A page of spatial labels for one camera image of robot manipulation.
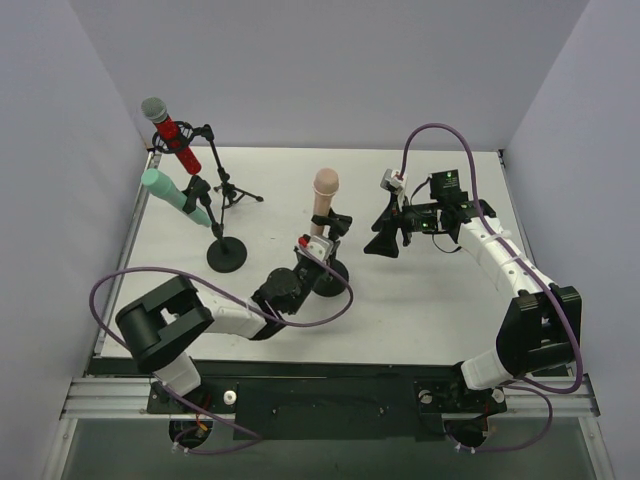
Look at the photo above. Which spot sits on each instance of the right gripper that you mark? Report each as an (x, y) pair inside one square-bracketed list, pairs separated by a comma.
[(398, 220)]

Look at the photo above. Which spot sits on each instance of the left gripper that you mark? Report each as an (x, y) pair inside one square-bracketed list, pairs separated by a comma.
[(323, 235)]

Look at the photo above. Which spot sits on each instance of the black round-base stand front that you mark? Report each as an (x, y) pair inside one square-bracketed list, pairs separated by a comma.
[(338, 226)]

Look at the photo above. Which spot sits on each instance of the black round-base stand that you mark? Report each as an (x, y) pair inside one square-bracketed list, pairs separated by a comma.
[(225, 254), (338, 226)]

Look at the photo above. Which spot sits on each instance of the peach toy microphone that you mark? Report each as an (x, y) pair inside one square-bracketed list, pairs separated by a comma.
[(325, 186)]

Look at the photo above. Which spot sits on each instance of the black tripod microphone stand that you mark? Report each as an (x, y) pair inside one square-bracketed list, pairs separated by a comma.
[(231, 194)]

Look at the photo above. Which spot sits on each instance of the mint green toy microphone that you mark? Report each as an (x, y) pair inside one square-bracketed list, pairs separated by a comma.
[(161, 186)]

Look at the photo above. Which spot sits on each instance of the red glitter microphone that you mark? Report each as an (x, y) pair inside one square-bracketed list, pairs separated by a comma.
[(154, 109)]

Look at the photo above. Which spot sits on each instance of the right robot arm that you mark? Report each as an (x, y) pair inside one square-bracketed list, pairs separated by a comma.
[(541, 326)]

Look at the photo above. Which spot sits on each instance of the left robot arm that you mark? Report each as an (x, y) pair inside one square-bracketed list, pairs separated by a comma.
[(158, 327)]

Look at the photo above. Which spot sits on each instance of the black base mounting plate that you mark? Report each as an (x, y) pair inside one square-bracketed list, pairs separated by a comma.
[(322, 401)]

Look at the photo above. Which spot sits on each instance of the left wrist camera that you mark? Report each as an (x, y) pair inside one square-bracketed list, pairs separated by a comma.
[(318, 246)]

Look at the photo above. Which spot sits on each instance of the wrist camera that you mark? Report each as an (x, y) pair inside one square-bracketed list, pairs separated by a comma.
[(318, 246), (393, 182)]

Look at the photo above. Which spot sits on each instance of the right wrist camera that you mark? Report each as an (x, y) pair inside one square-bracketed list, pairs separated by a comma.
[(393, 182)]

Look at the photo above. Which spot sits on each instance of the aluminium frame rail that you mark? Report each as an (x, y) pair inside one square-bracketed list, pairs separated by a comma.
[(127, 398)]

